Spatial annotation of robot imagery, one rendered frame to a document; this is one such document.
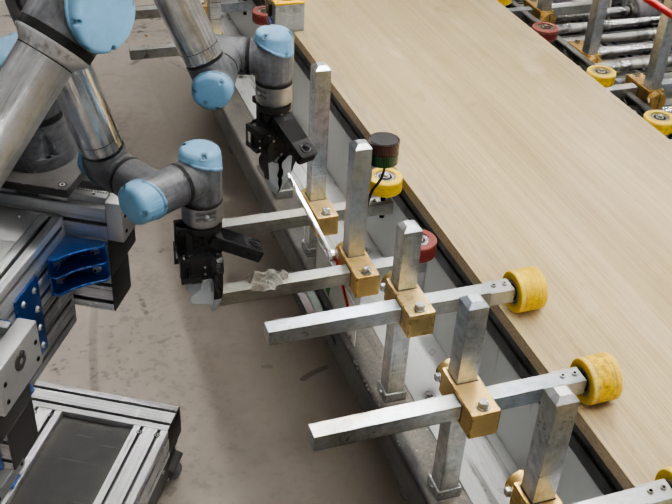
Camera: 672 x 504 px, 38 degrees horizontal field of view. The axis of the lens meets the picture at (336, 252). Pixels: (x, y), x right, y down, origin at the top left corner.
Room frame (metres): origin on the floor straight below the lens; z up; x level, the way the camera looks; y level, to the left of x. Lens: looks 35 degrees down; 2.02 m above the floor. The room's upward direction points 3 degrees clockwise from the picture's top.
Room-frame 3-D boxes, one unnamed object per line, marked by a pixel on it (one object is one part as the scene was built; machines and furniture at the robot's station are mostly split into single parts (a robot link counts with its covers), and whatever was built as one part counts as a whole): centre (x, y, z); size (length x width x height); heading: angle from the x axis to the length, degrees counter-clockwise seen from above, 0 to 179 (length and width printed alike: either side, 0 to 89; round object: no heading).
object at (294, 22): (2.11, 0.15, 1.18); 0.07 x 0.07 x 0.08; 21
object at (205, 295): (1.47, 0.25, 0.86); 0.06 x 0.03 x 0.09; 111
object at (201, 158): (1.48, 0.25, 1.13); 0.09 x 0.08 x 0.11; 139
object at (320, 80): (1.87, 0.05, 0.93); 0.03 x 0.03 x 0.48; 21
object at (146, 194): (1.42, 0.33, 1.12); 0.11 x 0.11 x 0.08; 49
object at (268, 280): (1.53, 0.13, 0.87); 0.09 x 0.07 x 0.02; 111
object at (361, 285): (1.61, -0.05, 0.85); 0.13 x 0.06 x 0.05; 21
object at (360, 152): (1.63, -0.04, 0.89); 0.03 x 0.03 x 0.48; 21
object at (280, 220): (1.81, 0.08, 0.83); 0.43 x 0.03 x 0.04; 111
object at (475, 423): (1.14, -0.22, 0.95); 0.13 x 0.06 x 0.05; 21
